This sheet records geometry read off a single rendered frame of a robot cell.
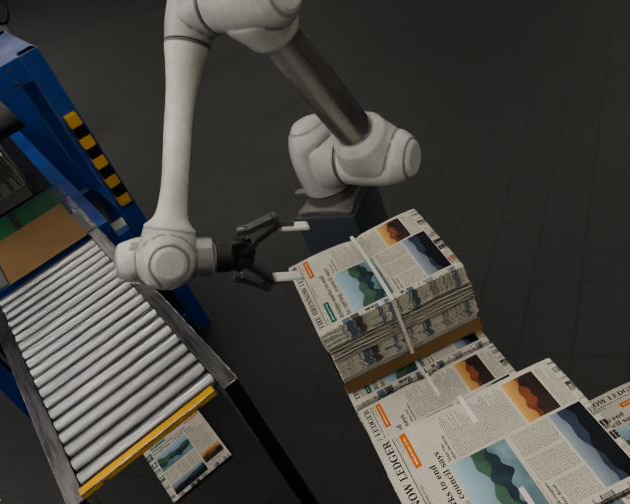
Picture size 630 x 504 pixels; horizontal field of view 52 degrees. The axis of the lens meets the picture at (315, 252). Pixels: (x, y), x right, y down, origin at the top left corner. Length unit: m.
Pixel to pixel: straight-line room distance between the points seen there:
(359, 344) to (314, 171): 0.55
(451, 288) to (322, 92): 0.55
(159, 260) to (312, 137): 0.75
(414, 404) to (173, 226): 0.71
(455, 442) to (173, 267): 0.60
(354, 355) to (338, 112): 0.59
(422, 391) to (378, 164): 0.59
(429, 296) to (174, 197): 0.63
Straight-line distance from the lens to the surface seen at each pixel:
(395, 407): 1.60
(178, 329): 2.17
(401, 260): 1.60
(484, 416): 1.25
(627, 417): 1.79
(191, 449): 2.93
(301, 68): 1.50
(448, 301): 1.58
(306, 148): 1.84
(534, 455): 1.20
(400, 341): 1.61
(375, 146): 1.69
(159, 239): 1.24
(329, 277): 1.62
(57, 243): 3.08
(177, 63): 1.47
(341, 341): 1.53
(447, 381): 1.61
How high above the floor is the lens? 2.07
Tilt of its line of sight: 36 degrees down
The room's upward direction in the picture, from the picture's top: 24 degrees counter-clockwise
